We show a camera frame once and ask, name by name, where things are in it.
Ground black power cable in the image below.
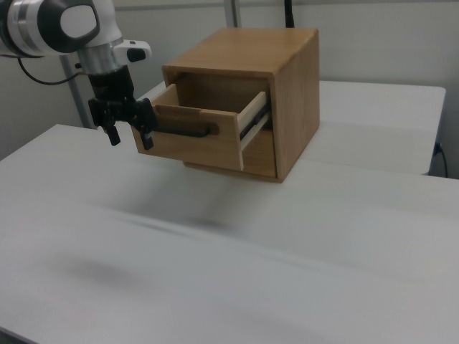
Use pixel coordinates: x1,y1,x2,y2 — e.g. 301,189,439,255
432,142,450,178

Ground oak wooden cabinet box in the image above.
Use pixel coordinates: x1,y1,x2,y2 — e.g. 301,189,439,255
161,27,321,185

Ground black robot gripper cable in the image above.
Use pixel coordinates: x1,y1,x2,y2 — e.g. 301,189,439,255
17,57,90,85

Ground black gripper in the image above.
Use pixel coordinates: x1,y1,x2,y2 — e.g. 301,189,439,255
87,66,156,150

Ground black vertical pole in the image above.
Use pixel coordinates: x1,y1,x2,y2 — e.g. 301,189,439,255
283,0,296,29

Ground wooden drawer with black handle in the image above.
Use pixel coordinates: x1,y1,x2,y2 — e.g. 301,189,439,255
131,82,268,172

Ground black metal drawer slide rail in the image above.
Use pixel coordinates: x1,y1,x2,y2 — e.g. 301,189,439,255
237,102,270,140

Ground grey aluminium frame post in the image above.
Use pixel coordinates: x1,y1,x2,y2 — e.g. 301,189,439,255
60,55,91,129
223,0,240,29

